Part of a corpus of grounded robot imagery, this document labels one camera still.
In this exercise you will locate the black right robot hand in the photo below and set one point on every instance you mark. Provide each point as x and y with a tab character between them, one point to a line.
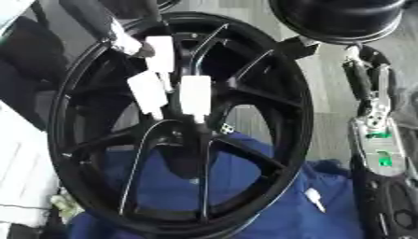
360	77

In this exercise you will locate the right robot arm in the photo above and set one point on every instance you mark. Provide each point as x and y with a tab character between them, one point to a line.
384	186

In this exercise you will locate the black round wheel rim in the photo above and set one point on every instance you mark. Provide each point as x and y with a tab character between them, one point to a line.
337	18

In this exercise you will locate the black spoked wheel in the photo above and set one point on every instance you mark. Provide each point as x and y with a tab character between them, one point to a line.
256	93

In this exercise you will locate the person's hand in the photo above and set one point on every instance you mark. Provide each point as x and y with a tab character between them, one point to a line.
125	39

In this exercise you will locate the black wheel stand bracket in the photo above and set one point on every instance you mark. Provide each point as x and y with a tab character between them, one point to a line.
296	46

